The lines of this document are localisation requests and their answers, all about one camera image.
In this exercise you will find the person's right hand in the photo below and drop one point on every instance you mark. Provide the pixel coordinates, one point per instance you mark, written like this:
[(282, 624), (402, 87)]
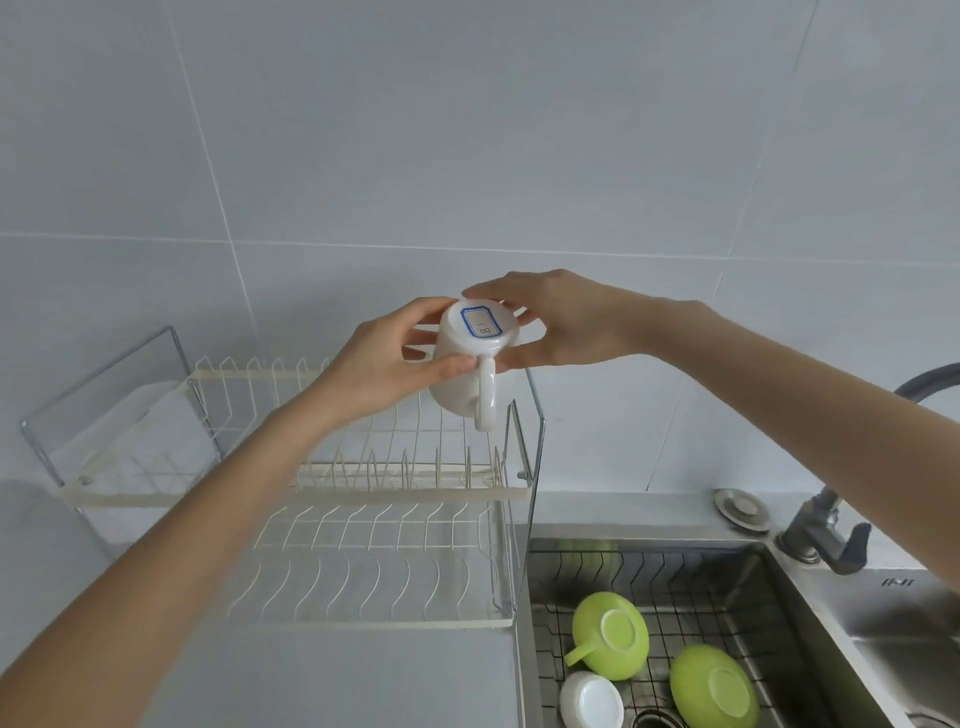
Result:
[(577, 322)]

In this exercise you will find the person's left hand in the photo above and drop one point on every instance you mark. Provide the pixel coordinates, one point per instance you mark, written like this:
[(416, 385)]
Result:
[(373, 365)]

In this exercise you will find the person's left middle finger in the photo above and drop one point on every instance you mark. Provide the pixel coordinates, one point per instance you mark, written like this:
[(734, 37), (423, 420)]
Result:
[(420, 348)]

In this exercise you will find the person's right middle finger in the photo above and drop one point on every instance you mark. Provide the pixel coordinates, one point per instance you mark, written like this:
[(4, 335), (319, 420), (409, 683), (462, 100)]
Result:
[(525, 316)]

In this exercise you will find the person's right thumb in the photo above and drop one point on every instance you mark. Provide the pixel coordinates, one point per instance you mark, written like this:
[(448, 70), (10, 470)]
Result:
[(521, 354)]

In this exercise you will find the person's left thumb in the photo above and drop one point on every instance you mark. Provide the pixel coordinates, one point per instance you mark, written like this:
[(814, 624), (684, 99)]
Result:
[(442, 367)]

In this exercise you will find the white ceramic mug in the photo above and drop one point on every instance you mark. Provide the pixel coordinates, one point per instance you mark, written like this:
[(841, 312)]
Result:
[(469, 364)]

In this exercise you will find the person's right forearm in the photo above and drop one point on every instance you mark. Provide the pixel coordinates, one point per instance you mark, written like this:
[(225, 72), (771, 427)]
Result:
[(814, 409)]

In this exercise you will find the person's left forearm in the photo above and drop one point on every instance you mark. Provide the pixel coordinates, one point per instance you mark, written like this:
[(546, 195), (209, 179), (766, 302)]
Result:
[(161, 559)]

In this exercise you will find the round metal sink cap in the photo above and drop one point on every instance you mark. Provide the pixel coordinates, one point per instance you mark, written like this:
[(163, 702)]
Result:
[(742, 510)]

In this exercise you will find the green ceramic mug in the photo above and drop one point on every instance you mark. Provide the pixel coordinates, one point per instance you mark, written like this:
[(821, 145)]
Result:
[(609, 636)]

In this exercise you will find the stainless steel sink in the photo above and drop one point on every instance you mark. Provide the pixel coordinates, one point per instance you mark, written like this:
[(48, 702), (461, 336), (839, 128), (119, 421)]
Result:
[(742, 630)]

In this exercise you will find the small white bowl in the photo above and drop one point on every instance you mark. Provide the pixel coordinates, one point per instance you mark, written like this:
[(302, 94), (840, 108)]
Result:
[(591, 702)]

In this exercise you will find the grey kitchen faucet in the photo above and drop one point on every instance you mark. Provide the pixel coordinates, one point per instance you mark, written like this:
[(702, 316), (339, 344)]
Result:
[(840, 517)]

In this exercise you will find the green ceramic bowl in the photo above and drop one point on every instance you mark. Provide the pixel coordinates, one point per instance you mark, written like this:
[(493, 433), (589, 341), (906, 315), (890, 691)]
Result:
[(712, 688)]

